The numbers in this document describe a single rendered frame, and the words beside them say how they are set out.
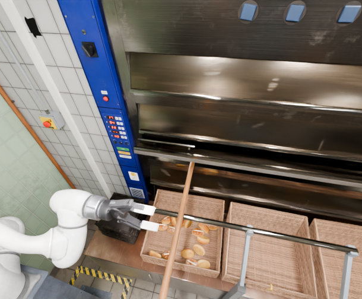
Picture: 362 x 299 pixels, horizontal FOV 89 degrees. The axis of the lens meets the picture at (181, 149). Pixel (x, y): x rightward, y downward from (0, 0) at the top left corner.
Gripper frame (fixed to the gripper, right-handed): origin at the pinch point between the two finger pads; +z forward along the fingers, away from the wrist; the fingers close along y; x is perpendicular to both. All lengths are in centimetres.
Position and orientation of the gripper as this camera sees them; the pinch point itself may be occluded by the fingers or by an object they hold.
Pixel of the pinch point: (153, 219)
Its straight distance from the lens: 72.9
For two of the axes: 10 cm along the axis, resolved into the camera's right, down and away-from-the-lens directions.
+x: -2.1, 6.9, -7.0
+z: 9.8, 1.4, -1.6
